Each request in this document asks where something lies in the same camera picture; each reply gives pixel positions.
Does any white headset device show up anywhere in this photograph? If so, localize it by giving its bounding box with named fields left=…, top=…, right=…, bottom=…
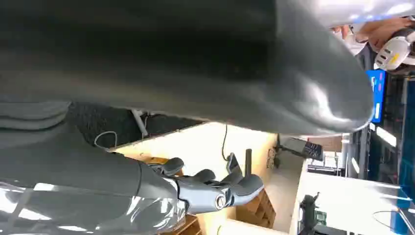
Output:
left=373, top=28, right=415, bottom=72

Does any black adapter box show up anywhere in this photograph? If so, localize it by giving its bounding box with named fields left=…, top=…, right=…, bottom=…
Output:
left=226, top=152, right=243, bottom=176

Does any white table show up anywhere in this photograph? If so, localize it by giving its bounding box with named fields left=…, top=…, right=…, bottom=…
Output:
left=289, top=162, right=404, bottom=235

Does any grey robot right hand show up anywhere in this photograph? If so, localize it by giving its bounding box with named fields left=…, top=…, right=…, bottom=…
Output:
left=0, top=0, right=376, bottom=235

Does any white metal leg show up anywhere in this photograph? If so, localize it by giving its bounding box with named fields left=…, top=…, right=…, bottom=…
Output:
left=131, top=109, right=149, bottom=138

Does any blue display screen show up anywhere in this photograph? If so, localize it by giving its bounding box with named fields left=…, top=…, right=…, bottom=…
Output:
left=366, top=69, right=387, bottom=124

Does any grey laptop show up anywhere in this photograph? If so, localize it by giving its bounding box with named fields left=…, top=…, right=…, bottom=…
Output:
left=279, top=135, right=324, bottom=162

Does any white cable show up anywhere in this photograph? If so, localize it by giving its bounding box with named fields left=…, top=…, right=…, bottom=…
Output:
left=93, top=130, right=118, bottom=150

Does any wooden card box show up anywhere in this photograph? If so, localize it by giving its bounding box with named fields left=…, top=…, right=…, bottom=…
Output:
left=142, top=156, right=203, bottom=235

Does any black adapter cable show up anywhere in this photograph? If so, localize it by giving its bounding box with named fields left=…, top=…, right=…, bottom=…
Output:
left=222, top=124, right=230, bottom=162

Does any wooden organizer box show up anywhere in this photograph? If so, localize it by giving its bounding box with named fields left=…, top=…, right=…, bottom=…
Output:
left=235, top=189, right=277, bottom=229

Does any person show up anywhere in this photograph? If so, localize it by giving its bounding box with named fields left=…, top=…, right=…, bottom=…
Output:
left=330, top=16, right=415, bottom=57

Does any black device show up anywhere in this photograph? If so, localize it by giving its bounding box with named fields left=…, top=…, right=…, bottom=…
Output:
left=298, top=192, right=321, bottom=235

